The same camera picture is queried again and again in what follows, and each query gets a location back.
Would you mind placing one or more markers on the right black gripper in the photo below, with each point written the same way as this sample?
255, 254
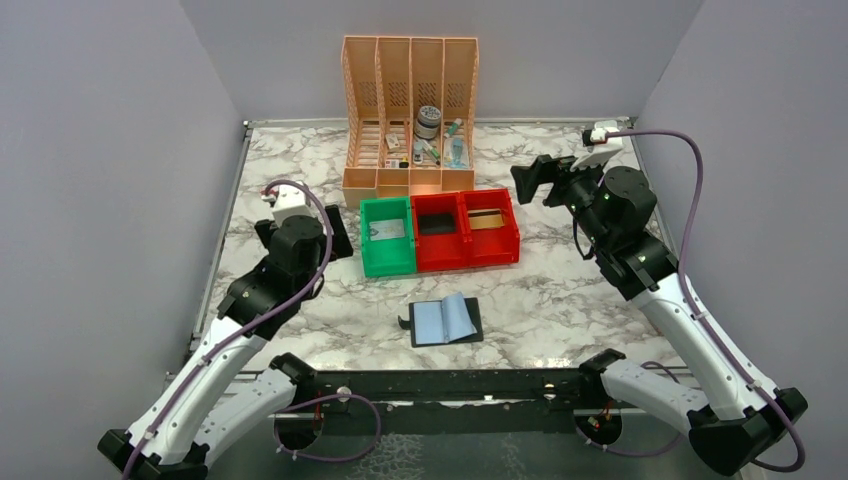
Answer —
558, 182

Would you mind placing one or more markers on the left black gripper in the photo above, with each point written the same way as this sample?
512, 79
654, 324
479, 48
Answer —
337, 232

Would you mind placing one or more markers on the green plastic bin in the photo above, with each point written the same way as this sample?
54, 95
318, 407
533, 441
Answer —
387, 258

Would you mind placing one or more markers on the red plastic bin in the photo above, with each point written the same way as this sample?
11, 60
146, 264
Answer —
441, 252
495, 246

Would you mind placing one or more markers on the black VIP credit card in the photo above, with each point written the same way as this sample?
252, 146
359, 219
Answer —
436, 224

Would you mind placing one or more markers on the black card holder wallet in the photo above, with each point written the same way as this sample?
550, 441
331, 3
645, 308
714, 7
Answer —
455, 319

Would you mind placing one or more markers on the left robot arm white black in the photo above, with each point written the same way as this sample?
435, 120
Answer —
181, 435

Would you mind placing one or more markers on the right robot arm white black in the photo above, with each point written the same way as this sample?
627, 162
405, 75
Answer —
737, 412

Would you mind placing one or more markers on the silver card in green bin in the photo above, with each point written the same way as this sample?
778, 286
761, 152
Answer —
386, 229

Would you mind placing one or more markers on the blue packaged item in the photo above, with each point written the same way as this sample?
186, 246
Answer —
455, 153

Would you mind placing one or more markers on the green capped tube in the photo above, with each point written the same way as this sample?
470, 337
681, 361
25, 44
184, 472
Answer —
453, 128

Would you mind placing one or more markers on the green marker pen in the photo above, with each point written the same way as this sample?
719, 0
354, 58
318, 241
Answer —
431, 151

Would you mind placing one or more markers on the small white box in organizer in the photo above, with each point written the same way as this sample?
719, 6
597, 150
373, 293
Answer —
392, 142

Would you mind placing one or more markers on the small white bottle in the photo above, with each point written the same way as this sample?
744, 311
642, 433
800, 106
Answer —
418, 153

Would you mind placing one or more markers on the round grey tin jar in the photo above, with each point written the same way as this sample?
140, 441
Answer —
428, 122

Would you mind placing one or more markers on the peach desk file organizer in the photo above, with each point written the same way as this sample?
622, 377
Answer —
386, 80

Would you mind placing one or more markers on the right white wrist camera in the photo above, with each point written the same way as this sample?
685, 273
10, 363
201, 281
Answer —
600, 149

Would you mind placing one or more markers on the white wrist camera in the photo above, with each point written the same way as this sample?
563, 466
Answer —
286, 201
600, 149

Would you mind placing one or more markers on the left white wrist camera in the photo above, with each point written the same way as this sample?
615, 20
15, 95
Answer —
286, 201

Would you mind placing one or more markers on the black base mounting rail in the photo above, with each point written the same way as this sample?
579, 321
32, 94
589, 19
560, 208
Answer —
451, 390

